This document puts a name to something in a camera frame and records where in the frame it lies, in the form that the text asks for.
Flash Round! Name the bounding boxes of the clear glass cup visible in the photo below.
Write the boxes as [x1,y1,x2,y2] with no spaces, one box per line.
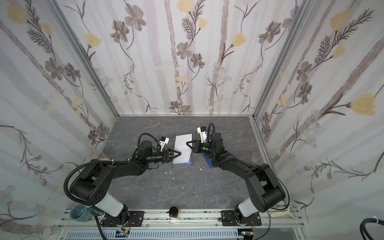
[251,152,262,164]

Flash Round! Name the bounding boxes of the teal cup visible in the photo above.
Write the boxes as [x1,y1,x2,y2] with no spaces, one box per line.
[70,204,93,223]

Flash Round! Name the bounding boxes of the black cylinder on rail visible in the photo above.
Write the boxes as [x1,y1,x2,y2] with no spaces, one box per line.
[169,207,179,220]

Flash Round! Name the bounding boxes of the dark blue envelope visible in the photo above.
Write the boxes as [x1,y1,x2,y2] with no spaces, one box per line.
[203,154,213,169]

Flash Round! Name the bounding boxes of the cream plastic peeler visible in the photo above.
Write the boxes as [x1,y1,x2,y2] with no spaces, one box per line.
[270,206,298,219]

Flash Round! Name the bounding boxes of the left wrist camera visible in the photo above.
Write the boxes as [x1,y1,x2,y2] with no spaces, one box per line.
[158,137,170,152]

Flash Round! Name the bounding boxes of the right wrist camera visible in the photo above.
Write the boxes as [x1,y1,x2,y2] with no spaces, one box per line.
[197,126,208,143]

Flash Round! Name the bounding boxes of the glass jar with cork lid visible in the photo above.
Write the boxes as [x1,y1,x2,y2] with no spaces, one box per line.
[89,149,111,161]

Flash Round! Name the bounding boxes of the black hose bottom right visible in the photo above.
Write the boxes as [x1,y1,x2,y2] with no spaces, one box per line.
[359,217,384,240]

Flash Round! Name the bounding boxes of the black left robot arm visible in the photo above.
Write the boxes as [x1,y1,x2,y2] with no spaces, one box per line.
[63,141,182,227]

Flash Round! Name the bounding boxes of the aluminium mounting rail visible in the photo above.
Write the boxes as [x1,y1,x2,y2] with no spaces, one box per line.
[56,208,305,230]

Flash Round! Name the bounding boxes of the black corrugated cable hose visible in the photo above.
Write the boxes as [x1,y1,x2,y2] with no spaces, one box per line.
[63,160,133,207]

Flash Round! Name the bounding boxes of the white perforated cable duct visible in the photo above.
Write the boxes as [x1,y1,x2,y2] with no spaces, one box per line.
[64,229,244,240]

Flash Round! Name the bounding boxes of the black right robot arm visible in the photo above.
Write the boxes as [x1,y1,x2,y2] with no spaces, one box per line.
[186,133,287,225]

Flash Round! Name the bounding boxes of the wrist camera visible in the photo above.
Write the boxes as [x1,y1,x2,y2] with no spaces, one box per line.
[197,126,208,143]
[158,137,170,152]

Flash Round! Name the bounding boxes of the white letter with blue border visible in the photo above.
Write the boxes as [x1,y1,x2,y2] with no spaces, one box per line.
[174,134,193,166]

